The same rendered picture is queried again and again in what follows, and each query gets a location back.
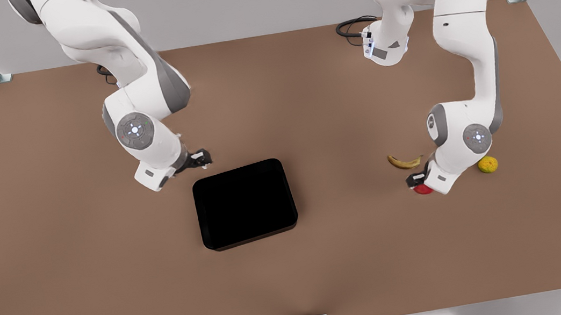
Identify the red apple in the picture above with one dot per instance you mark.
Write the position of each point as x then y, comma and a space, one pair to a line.
422, 189

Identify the yellow lemon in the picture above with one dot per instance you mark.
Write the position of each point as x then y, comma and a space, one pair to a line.
488, 164

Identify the black rectangular tray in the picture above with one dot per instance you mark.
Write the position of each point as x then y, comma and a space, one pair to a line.
244, 204

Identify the yellow banana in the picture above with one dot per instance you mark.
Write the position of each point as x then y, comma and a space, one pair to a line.
403, 162

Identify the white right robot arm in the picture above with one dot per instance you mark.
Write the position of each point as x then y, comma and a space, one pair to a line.
141, 89

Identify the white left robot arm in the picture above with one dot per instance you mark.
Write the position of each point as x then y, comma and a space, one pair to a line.
461, 47

